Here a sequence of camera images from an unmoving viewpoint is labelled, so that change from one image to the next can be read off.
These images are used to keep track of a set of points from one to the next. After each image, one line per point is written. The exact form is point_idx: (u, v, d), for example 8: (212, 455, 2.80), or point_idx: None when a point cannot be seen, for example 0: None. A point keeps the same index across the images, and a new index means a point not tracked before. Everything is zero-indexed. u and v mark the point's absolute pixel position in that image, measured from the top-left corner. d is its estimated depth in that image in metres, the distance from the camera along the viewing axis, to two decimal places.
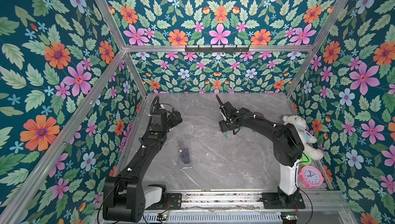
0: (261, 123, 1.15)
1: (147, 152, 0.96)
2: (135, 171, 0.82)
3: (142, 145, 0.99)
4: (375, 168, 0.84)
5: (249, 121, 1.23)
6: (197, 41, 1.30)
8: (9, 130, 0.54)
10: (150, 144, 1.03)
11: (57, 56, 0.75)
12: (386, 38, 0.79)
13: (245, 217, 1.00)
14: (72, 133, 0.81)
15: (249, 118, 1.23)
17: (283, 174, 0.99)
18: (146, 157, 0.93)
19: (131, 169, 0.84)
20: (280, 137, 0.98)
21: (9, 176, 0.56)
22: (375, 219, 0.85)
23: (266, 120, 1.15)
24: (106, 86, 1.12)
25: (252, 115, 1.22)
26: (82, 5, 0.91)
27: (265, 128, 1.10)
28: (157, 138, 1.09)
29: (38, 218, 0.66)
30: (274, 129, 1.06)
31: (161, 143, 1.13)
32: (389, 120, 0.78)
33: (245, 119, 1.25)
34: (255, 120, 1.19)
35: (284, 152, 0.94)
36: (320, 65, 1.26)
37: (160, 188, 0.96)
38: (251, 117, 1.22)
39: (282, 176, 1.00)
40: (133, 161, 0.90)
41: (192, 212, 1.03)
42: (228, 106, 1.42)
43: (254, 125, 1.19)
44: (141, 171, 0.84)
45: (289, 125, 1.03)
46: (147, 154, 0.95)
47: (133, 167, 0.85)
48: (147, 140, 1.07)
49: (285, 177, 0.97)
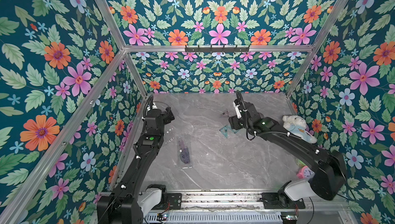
0: (295, 144, 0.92)
1: (143, 163, 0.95)
2: (129, 188, 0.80)
3: (137, 156, 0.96)
4: (375, 168, 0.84)
5: (277, 138, 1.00)
6: (197, 41, 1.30)
8: (9, 130, 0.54)
10: (146, 152, 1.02)
11: (57, 56, 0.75)
12: (386, 38, 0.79)
13: (245, 217, 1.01)
14: (72, 133, 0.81)
15: (279, 135, 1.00)
17: (301, 188, 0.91)
18: (142, 169, 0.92)
19: (125, 186, 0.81)
20: (326, 168, 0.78)
21: (9, 176, 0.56)
22: (375, 219, 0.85)
23: (303, 142, 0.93)
24: (106, 86, 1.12)
25: (285, 132, 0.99)
26: (82, 5, 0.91)
27: (304, 153, 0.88)
28: (153, 144, 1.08)
29: (38, 218, 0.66)
30: (316, 157, 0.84)
31: (158, 148, 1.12)
32: (389, 120, 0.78)
33: (273, 136, 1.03)
34: (289, 138, 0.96)
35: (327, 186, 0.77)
36: (320, 65, 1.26)
37: (159, 190, 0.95)
38: (282, 134, 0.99)
39: (295, 188, 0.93)
40: (128, 175, 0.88)
41: (192, 213, 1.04)
42: (251, 112, 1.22)
43: (286, 144, 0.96)
44: (136, 188, 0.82)
45: (335, 154, 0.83)
46: (142, 166, 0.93)
47: (126, 183, 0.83)
48: (142, 148, 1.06)
49: (303, 191, 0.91)
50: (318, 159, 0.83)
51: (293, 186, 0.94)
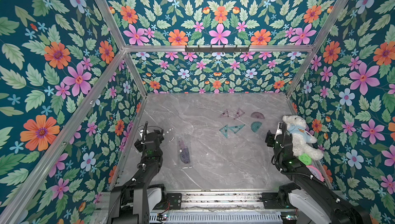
0: (316, 188, 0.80)
1: (148, 168, 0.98)
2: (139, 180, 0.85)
3: (142, 164, 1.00)
4: (375, 168, 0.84)
5: (300, 177, 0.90)
6: (197, 41, 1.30)
8: (9, 130, 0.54)
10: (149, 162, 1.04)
11: (57, 56, 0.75)
12: (386, 38, 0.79)
13: (245, 217, 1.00)
14: (72, 133, 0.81)
15: (303, 176, 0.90)
17: (310, 210, 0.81)
18: (148, 171, 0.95)
19: (136, 179, 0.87)
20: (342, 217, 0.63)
21: (9, 176, 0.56)
22: (375, 219, 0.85)
23: (327, 189, 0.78)
24: (106, 86, 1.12)
25: (308, 174, 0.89)
26: (82, 5, 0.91)
27: (322, 199, 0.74)
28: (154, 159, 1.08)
29: (38, 218, 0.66)
30: (335, 204, 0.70)
31: (159, 167, 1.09)
32: (389, 120, 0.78)
33: (296, 175, 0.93)
34: (311, 182, 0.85)
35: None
36: (320, 65, 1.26)
37: (159, 188, 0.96)
38: (306, 176, 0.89)
39: (304, 204, 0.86)
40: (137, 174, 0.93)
41: (192, 212, 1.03)
42: (288, 149, 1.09)
43: (306, 187, 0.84)
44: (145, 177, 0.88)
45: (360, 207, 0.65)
46: (148, 169, 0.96)
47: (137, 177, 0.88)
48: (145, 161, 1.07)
49: (307, 212, 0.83)
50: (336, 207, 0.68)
51: (304, 203, 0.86)
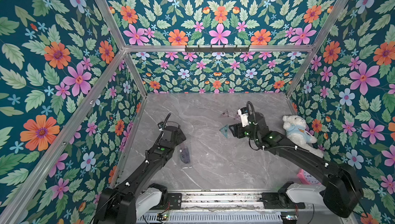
0: (308, 159, 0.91)
1: (149, 168, 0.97)
2: (132, 187, 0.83)
3: (146, 160, 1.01)
4: (375, 168, 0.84)
5: (285, 152, 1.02)
6: (197, 41, 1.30)
8: (9, 130, 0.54)
10: (155, 160, 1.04)
11: (57, 56, 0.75)
12: (386, 38, 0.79)
13: (245, 217, 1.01)
14: (72, 133, 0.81)
15: (287, 149, 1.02)
17: (307, 194, 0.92)
18: (147, 172, 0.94)
19: (129, 184, 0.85)
20: (337, 182, 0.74)
21: (9, 176, 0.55)
22: (375, 219, 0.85)
23: (312, 156, 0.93)
24: (106, 86, 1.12)
25: (292, 146, 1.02)
26: (82, 5, 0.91)
27: (313, 168, 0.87)
28: (162, 155, 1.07)
29: (38, 217, 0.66)
30: (326, 171, 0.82)
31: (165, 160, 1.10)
32: (389, 120, 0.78)
33: (281, 150, 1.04)
34: (297, 153, 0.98)
35: (340, 201, 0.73)
36: (320, 65, 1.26)
37: (159, 192, 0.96)
38: (290, 148, 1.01)
39: (301, 193, 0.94)
40: (134, 175, 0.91)
41: (192, 212, 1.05)
42: (261, 124, 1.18)
43: (297, 159, 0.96)
44: (138, 188, 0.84)
45: (345, 167, 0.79)
46: (148, 170, 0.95)
47: (130, 182, 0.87)
48: (151, 155, 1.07)
49: (308, 198, 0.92)
50: (327, 173, 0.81)
51: (300, 192, 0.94)
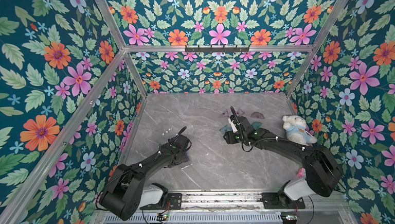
0: (287, 145, 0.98)
1: (161, 158, 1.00)
2: (144, 169, 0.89)
3: (158, 151, 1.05)
4: (375, 168, 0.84)
5: (269, 143, 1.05)
6: (197, 41, 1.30)
8: (9, 130, 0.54)
10: (166, 153, 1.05)
11: (57, 56, 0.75)
12: (386, 38, 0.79)
13: (245, 217, 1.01)
14: (72, 133, 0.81)
15: (270, 140, 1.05)
17: (300, 187, 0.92)
18: (158, 161, 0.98)
19: (142, 166, 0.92)
20: (314, 162, 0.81)
21: (9, 176, 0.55)
22: (375, 219, 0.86)
23: (291, 142, 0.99)
24: (106, 86, 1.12)
25: (274, 137, 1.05)
26: (82, 5, 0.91)
27: (293, 152, 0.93)
28: (173, 151, 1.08)
29: (38, 217, 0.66)
30: (303, 154, 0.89)
31: (173, 159, 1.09)
32: (389, 120, 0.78)
33: (265, 142, 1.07)
34: (279, 142, 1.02)
35: (320, 181, 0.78)
36: (320, 65, 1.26)
37: (161, 191, 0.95)
38: (272, 139, 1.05)
39: (294, 187, 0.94)
40: (147, 160, 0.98)
41: (191, 212, 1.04)
42: (245, 124, 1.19)
43: (277, 148, 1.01)
44: (149, 171, 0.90)
45: (321, 148, 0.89)
46: (160, 159, 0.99)
47: (143, 165, 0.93)
48: (164, 148, 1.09)
49: (302, 191, 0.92)
50: (305, 155, 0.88)
51: (293, 185, 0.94)
